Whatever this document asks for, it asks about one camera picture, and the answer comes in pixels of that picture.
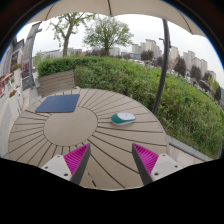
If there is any dark curved parasol pole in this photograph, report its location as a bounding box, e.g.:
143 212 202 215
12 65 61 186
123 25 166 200
151 18 172 115

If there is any green hedge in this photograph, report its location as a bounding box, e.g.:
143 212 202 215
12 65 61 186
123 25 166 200
35 55 224 159

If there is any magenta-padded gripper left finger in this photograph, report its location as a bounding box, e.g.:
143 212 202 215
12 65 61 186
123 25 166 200
41 143 92 186

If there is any white and teal computer mouse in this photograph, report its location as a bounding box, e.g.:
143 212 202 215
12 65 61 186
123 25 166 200
110 112 137 127

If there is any white planter box with flowers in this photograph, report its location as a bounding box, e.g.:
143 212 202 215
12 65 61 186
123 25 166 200
8 89 24 121
11 63 24 88

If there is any group of beige apartment buildings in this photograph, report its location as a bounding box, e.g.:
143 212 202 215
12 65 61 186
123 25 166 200
131 38 218 81

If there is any grey sign pillar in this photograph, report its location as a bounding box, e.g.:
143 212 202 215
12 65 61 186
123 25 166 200
21 21 43 91

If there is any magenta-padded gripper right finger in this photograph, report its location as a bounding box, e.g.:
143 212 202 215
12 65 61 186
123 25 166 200
131 143 184 186

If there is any round leafy green tree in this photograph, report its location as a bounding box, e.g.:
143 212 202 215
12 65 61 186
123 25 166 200
82 15 134 57

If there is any tall thin-crowned tree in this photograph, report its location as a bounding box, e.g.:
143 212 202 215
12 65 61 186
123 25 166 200
48 12 96 58

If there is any wooden slatted patio chair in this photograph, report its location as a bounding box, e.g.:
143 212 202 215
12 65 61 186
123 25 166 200
38 69 77 98

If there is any dark blue mouse pad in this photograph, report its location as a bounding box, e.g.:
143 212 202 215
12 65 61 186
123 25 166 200
34 93 81 114

